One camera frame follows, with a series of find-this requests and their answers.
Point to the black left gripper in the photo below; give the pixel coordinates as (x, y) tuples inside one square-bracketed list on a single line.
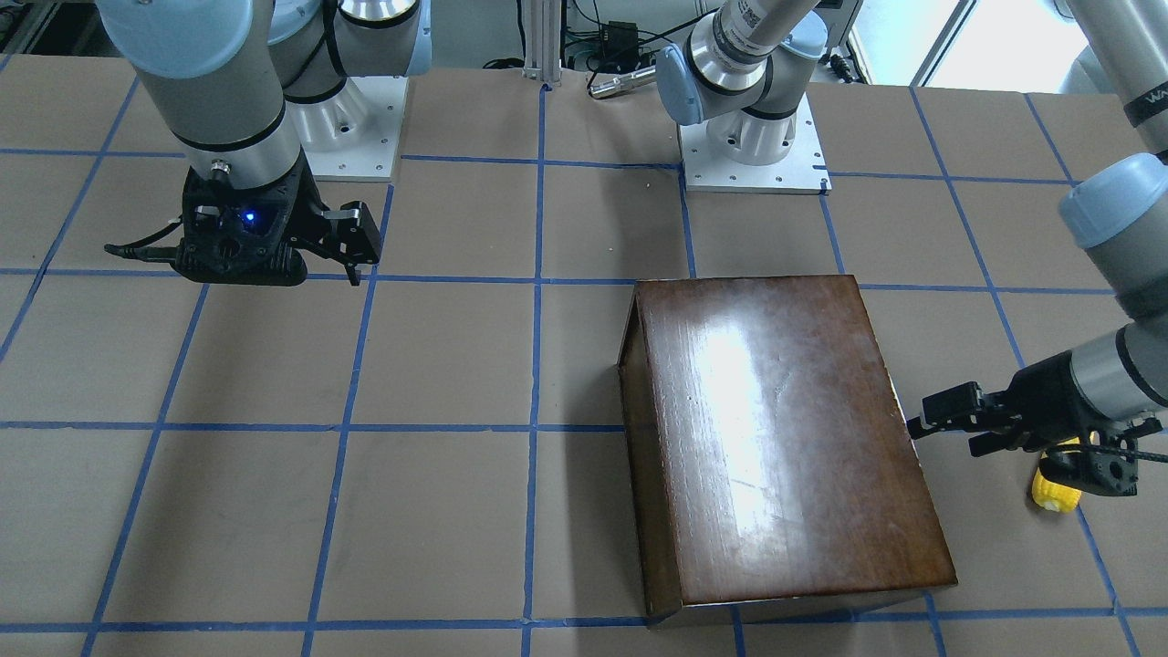
[(1043, 392)]

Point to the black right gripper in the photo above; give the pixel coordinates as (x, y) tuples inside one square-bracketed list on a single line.
[(311, 219)]

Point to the yellow corn cob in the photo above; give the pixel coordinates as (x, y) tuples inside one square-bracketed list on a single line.
[(1051, 496)]

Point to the dark brown wooden cabinet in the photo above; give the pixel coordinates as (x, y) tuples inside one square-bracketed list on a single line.
[(771, 470)]

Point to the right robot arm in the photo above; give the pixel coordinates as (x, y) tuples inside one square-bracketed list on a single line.
[(252, 91)]

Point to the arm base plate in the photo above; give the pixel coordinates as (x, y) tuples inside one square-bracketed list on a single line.
[(741, 153), (355, 136)]

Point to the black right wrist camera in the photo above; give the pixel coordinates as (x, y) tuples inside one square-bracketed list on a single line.
[(220, 246)]

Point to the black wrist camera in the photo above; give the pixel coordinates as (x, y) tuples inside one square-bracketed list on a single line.
[(1101, 460), (220, 246)]

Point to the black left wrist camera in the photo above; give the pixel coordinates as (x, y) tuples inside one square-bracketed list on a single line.
[(1101, 460)]

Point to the aluminium frame post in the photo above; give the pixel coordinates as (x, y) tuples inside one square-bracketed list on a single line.
[(542, 23)]

